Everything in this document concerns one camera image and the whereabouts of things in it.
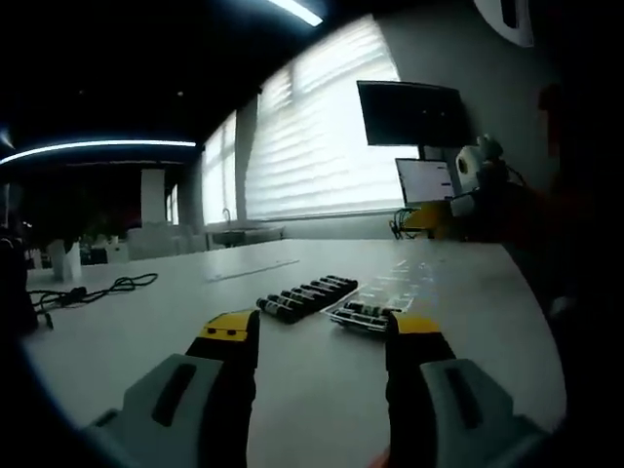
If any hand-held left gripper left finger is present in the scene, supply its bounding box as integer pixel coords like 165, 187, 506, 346
85, 309, 261, 468

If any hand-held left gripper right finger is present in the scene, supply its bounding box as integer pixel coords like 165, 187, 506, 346
383, 310, 546, 468

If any clear plastic box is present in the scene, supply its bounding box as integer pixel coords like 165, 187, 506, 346
324, 260, 443, 340

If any row of medicine bottles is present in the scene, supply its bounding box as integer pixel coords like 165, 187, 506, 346
255, 274, 361, 326

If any open laptop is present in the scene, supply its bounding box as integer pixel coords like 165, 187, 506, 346
394, 158, 457, 206

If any black monitor screen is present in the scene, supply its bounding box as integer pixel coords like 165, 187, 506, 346
356, 80, 472, 147

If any white rounded device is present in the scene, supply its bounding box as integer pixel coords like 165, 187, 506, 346
472, 0, 536, 49

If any white low cabinet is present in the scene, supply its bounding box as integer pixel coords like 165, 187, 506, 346
127, 221, 206, 259

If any large white window blind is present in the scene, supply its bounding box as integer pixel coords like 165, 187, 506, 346
243, 14, 420, 221

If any dark sink basin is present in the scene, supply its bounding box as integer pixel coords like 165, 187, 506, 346
212, 226, 287, 248

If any green plant in white vase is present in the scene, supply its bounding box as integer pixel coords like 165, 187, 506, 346
28, 204, 123, 283

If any white square column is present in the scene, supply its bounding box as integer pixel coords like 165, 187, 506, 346
140, 169, 167, 225

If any narrow white window blind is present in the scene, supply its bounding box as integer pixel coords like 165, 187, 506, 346
202, 110, 239, 226

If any ceiling light strip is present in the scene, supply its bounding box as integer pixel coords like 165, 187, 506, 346
0, 138, 197, 167
267, 0, 325, 27

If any black cable bundle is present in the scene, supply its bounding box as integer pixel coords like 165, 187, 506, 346
388, 207, 423, 240

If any black cable with adapter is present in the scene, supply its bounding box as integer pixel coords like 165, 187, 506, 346
27, 272, 160, 331

